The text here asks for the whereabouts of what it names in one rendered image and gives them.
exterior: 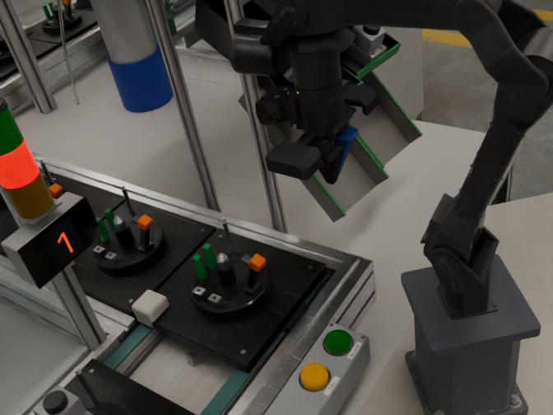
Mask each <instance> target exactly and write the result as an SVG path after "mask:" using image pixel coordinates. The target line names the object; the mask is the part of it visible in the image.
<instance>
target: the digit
mask: <svg viewBox="0 0 553 415"><path fill-rule="evenodd" d="M42 239H43V241H44V243H45V244H46V246H47V248H48V250H49V252H50V254H51V256H52V257H53V260H54V262H55V263H56V265H57V267H58V269H60V268H61V267H62V266H63V265H64V264H66V263H67V262H68V261H69V260H70V259H72V258H73V257H74V256H75V255H76V254H78V253H79V252H80V251H81V250H82V249H83V248H84V247H83V244H82V242H81V240H80V238H79V236H78V234H77V232H76V230H75V228H74V225H73V224H72V221H71V219H70V217H69V216H68V217H67V218H65V219H64V220H63V221H61V222H60V223H59V224H58V225H56V226H55V227H54V228H53V229H52V230H51V231H50V232H48V233H47V234H46V235H44V236H43V237H42Z"/></svg>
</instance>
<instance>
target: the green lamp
mask: <svg viewBox="0 0 553 415"><path fill-rule="evenodd" d="M23 140H24V138H23V136H22V134H21V131H20V129H19V128H18V126H17V124H16V121H15V119H14V117H13V115H12V112H11V111H10V109H9V107H8V105H7V104H6V106H5V108H4V110H3V111H2V112H0V156H1V155H5V154H7V153H9V152H12V151H14V150H15V149H17V148H18V147H19V146H20V145H21V144H22V142H23Z"/></svg>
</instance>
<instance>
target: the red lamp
mask: <svg viewBox="0 0 553 415"><path fill-rule="evenodd" d="M39 172H40V170H39V168H38V166H37V165H36V163H35V160H34V158H33V156H32V154H31V152H30V149H29V148H28V146H27V144H26V141H25V139H24V140H23V142H22V144H21V145H20V146H19V147H18V148H17V149H15V150H14V151H12V152H9V153H7V154H5V155H1V156H0V184H1V186H2V187H3V188H6V189H16V188H20V187H22V186H25V185H27V184H29V183H30V182H32V181H33V180H34V179H35V178H36V177H37V176H38V174H39Z"/></svg>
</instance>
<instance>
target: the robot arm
mask: <svg viewBox="0 0 553 415"><path fill-rule="evenodd" d="M273 7H274V14H273V16H272V18H271V20H270V21H262V20H254V19H252V18H247V17H242V18H241V19H239V20H238V21H237V22H236V23H234V29H235V34H234V37H233V39H232V42H231V46H230V64H231V66H232V68H233V69H234V70H235V71H236V72H237V73H242V74H249V75H257V76H265V77H282V76H283V75H284V74H285V73H286V71H287V70H289V69H290V68H292V72H293V78H294V83H295V84H291V85H285V86H280V87H278V88H277V89H276V90H274V91H273V92H272V93H271V94H269V95H268V96H267V97H266V98H264V97H263V98H262V99H261V100H259V101H258V102H257V103H256V104H255V109H256V115H257V117H258V120H259V122H260V123H261V124H263V125H269V124H275V123H280V122H288V121H290V126H291V127H292V128H297V129H301V130H304V134H303V135H302V136H301V137H300V138H299V139H298V140H297V141H296V142H289V141H285V140H283V141H282V142H280V143H279V144H278V145H277V146H276V147H275V148H274V149H273V150H272V151H271V152H270V153H269V154H268V155H267V156H266V157H265V160H266V163H267V169H268V170H269V171H271V172H274V173H277V174H281V175H286V176H290V177H293V178H296V179H300V180H308V179H310V177H311V176H312V175H313V174H314V173H315V172H316V171H317V170H319V171H320V173H321V174H322V176H323V178H324V179H325V180H326V182H327V183H328V184H335V183H336V182H337V178H338V176H339V175H340V172H341V170H342V167H343V164H344V162H345V159H346V157H347V154H348V152H349V151H350V149H351V145H352V143H353V142H354V139H355V137H356V135H357V134H358V129H357V128H352V127H349V125H348V123H347V122H348V121H349V120H350V119H351V118H352V115H353V114H354V113H355V112H356V108H354V107H355V106H359V107H362V112H363V114H364V115H369V113H370V112H371V111H372V110H373V109H374V108H375V107H376V106H377V105H378V103H379V101H378V94H377V93H376V92H375V91H374V90H373V89H372V88H371V87H367V86H357V85H352V84H349V81H348V80H342V73H341V65H340V58H339V53H342V52H343V51H344V50H345V49H346V48H347V47H348V46H349V45H350V43H351V42H352V41H353V40H354V39H355V38H356V36H355V34H353V33H352V32H351V31H350V30H348V29H346V28H345V27H346V26H387V27H401V28H417V29H433V30H458V31H459V32H460V33H461V34H462V35H463V36H464V37H465V38H466V39H467V40H468V41H469V42H470V44H471V45H472V47H473V49H474V51H475V52H476V55H477V57H478V58H479V59H480V61H481V64H482V65H483V67H484V69H485V70H486V71H487V72H488V73H489V74H490V75H491V76H492V77H493V78H494V79H495V80H496V81H497V82H498V83H499V84H498V87H497V92H496V95H495V102H494V113H493V119H492V122H491V121H490V127H489V129H488V131H487V133H486V136H485V138H484V140H483V142H482V144H481V147H480V149H479V151H477V154H476V158H475V160H474V161H473V163H472V164H471V165H470V167H471V168H470V170H469V172H468V174H467V177H466V179H465V181H464V183H463V185H462V187H461V188H460V190H459V191H460V192H459V193H458V194H457V195H456V196H455V197H454V198H453V197H451V196H449V195H448V194H446V193H444V195H443V197H442V198H441V199H440V201H439V204H438V206H437V208H436V209H435V211H434V214H433V216H432V218H431V219H430V223H429V225H428V227H427V229H426V231H425V234H424V235H423V237H422V239H421V241H420V242H421V243H422V244H425V246H424V249H423V253H424V256H425V257H426V258H427V259H428V260H429V261H430V262H431V264H432V266H433V268H434V271H435V273H436V275H437V277H438V279H439V282H440V284H438V285H437V290H438V293H439V295H440V297H441V299H442V301H443V303H444V306H445V308H446V310H447V312H448V315H449V317H450V319H451V320H458V319H466V318H469V317H473V316H478V315H485V314H489V313H493V312H496V311H498V309H499V307H498V306H497V304H496V302H495V299H494V297H493V296H492V295H491V293H490V264H491V261H492V259H493V257H494V255H495V251H496V249H497V246H498V244H499V242H500V241H499V240H498V239H497V238H496V237H495V236H494V235H493V234H492V233H491V232H490V231H489V230H488V229H487V228H486V227H485V226H483V225H484V221H485V218H486V208H487V206H488V204H489V202H490V200H491V198H492V196H493V194H494V192H495V190H496V189H497V187H498V185H499V183H500V181H501V180H502V179H503V175H504V172H505V171H506V170H507V168H508V166H509V163H510V162H511V160H512V158H513V156H514V153H515V152H516V150H517V149H518V146H519V144H520V142H521V141H522V139H523V138H525V136H526V135H525V133H526V132H527V131H528V130H529V129H530V128H531V127H532V126H533V125H534V124H536V123H537V122H538V121H539V120H540V119H541V118H542V116H543V115H544V114H545V113H546V112H547V110H548V109H549V108H550V107H551V106H552V105H553V29H551V28H550V27H549V26H548V25H547V24H546V23H545V22H544V21H543V20H542V19H541V18H540V17H539V16H538V15H537V14H536V13H535V12H534V11H533V10H532V9H530V8H528V7H526V6H524V5H523V4H521V3H520V2H517V1H515V0H274V1H273Z"/></svg>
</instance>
